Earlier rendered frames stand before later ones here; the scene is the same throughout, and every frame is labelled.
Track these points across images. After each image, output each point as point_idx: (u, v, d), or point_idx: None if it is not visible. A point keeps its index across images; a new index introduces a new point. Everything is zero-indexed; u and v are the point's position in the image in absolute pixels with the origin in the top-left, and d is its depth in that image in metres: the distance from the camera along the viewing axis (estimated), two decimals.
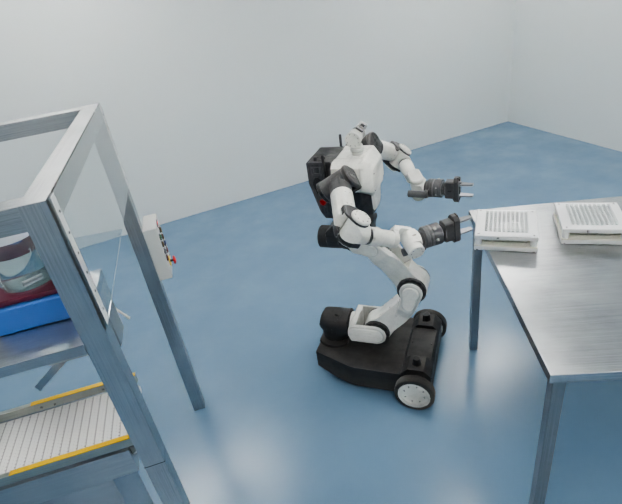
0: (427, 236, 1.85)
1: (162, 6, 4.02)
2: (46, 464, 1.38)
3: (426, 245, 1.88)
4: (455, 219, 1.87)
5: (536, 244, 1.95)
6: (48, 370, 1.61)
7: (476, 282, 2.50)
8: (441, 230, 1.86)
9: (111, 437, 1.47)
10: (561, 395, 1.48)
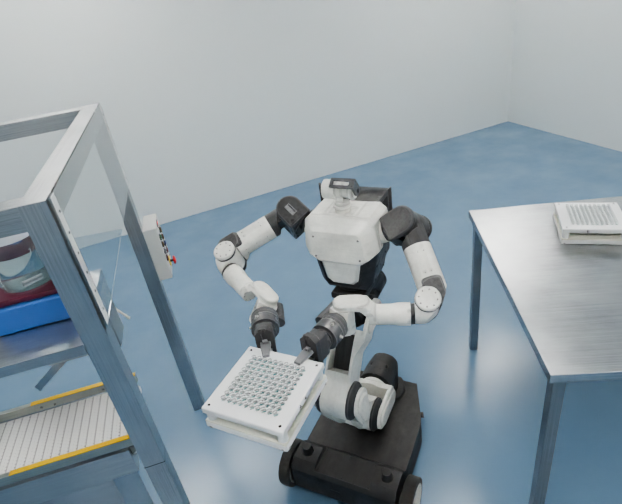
0: None
1: (162, 6, 4.02)
2: (46, 464, 1.38)
3: None
4: (255, 330, 1.42)
5: (207, 416, 1.27)
6: (48, 370, 1.61)
7: (476, 282, 2.50)
8: (253, 323, 1.49)
9: (111, 437, 1.47)
10: (561, 395, 1.48)
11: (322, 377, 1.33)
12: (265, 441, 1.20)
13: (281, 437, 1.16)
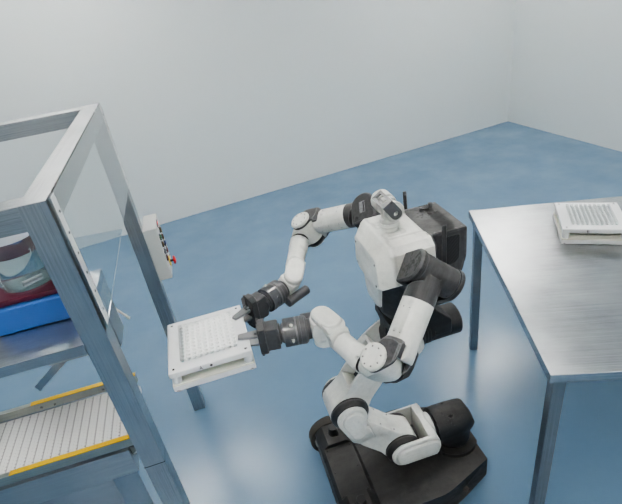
0: None
1: (162, 6, 4.02)
2: (46, 464, 1.38)
3: None
4: (245, 295, 1.59)
5: None
6: (48, 370, 1.61)
7: (476, 282, 2.50)
8: (258, 290, 1.65)
9: (111, 437, 1.47)
10: (561, 395, 1.48)
11: (248, 361, 1.43)
12: None
13: (171, 378, 1.39)
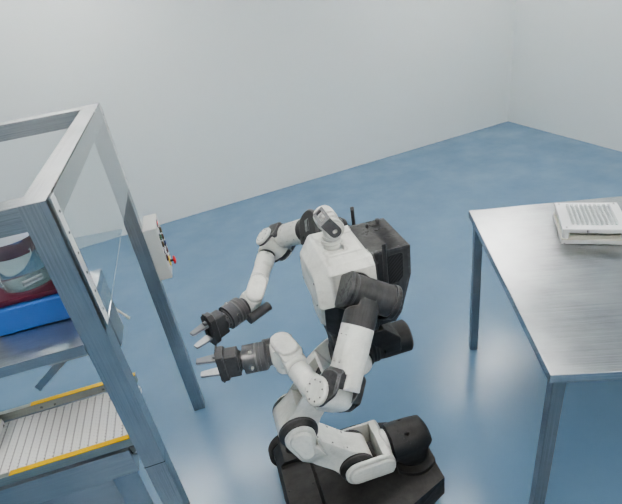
0: None
1: (162, 6, 4.02)
2: (46, 464, 1.38)
3: None
4: (204, 314, 1.61)
5: None
6: (48, 370, 1.61)
7: (476, 282, 2.50)
8: (219, 307, 1.67)
9: None
10: (561, 395, 1.48)
11: None
12: None
13: None
